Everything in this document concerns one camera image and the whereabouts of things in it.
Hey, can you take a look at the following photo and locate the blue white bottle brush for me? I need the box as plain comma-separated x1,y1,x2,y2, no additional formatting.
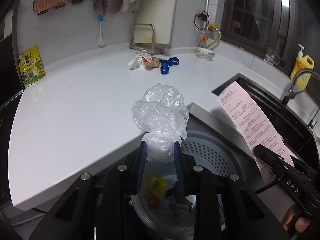
97,15,105,47

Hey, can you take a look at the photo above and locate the dark grey rag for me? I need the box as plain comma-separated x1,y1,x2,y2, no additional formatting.
165,181,193,217

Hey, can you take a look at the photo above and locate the brown hanging cloth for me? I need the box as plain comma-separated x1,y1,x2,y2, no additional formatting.
93,0,108,16

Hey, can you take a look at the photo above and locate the yellow green seasoning pouch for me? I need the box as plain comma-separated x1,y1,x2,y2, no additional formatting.
19,46,45,88

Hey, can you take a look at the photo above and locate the dark framed window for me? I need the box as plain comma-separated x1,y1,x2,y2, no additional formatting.
221,0,319,72

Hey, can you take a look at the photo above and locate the pink paper receipt card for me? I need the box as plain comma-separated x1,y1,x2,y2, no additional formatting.
216,80,296,188

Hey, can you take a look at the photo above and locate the yellow dish soap bottle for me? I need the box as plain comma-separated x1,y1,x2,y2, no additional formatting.
290,44,315,90

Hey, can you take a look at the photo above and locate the crumpled white tissue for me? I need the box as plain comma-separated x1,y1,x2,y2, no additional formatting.
127,50,149,69

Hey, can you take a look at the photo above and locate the yellow plastic lid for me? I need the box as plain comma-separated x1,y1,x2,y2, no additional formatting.
148,177,167,197

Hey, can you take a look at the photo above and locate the clear glass mug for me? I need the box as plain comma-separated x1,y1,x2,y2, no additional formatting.
264,47,281,66

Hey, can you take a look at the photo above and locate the metal cutting board rack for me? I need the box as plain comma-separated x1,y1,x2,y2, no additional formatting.
129,23,164,56

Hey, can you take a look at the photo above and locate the black kitchen faucet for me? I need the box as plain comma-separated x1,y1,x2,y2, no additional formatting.
281,68,320,131

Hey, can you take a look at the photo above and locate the white cutting board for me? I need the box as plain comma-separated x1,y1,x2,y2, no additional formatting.
136,0,176,44

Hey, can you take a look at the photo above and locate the red white snack wrapper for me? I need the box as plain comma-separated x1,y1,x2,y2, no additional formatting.
142,56,161,69

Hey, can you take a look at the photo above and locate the person's right hand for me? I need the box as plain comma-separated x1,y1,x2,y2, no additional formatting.
281,204,311,233

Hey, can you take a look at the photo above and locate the light blue perforated trash bin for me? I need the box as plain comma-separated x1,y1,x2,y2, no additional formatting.
131,133,243,239

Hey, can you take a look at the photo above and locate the orange plastic scrap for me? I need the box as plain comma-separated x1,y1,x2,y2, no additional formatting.
147,196,161,209

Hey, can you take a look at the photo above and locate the blue lanyard strap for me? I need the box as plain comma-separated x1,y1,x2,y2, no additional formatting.
159,56,180,75

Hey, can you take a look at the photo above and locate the black kitchen sink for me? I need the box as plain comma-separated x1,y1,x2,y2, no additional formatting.
212,73,319,170

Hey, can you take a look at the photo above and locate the gas valve with hose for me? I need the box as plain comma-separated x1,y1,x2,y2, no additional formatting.
194,11,222,49

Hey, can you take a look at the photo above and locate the clear plastic bag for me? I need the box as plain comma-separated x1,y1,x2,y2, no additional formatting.
131,83,189,163

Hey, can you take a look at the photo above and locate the white patterned ceramic bowl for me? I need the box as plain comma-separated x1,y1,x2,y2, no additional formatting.
196,47,215,61

